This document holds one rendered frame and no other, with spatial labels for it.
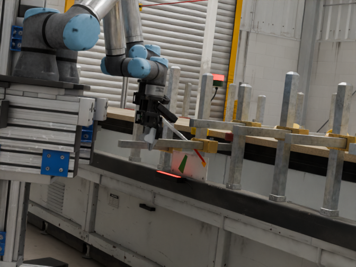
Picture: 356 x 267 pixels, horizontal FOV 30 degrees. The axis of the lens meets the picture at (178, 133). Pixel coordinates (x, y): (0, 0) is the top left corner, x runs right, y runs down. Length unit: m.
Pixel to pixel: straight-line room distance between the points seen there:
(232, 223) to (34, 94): 0.94
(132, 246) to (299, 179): 1.34
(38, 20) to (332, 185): 1.09
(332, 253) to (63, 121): 0.98
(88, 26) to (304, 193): 1.07
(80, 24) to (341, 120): 0.89
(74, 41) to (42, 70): 0.16
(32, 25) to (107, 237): 1.97
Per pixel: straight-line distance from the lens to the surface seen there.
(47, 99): 2.20
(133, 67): 2.48
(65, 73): 2.69
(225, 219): 2.68
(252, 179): 2.84
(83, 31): 2.13
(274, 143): 2.73
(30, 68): 2.21
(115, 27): 2.54
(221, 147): 2.81
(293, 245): 2.40
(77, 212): 4.28
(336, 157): 2.23
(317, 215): 2.25
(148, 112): 2.55
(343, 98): 2.22
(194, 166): 2.79
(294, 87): 2.41
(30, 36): 2.23
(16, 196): 2.50
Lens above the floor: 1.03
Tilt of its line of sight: 3 degrees down
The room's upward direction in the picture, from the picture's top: 7 degrees clockwise
